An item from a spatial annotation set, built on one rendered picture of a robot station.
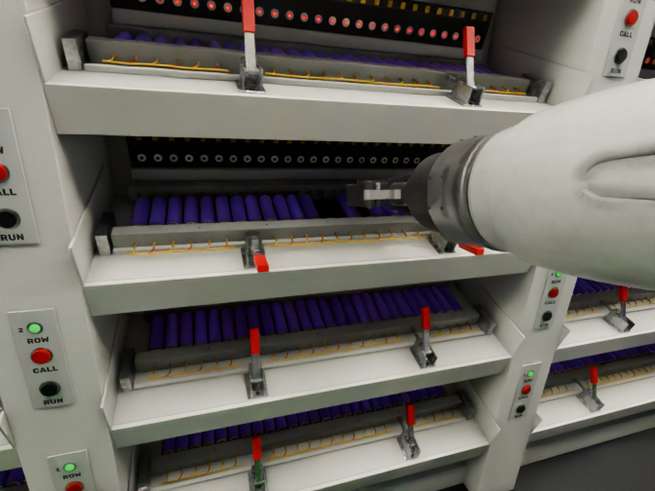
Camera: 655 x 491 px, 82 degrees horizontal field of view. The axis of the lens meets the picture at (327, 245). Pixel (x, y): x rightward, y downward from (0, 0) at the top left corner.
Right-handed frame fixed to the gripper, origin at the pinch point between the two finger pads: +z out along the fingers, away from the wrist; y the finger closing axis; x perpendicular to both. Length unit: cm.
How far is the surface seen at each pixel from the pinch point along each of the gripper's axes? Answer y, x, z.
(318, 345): 6.0, 23.3, 6.7
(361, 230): 1.2, 4.8, 0.2
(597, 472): -57, 61, 6
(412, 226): -6.8, 4.6, 0.0
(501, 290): -26.3, 16.9, 3.5
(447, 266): -10.6, 10.2, -3.2
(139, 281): 28.8, 8.7, -3.8
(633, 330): -56, 27, 1
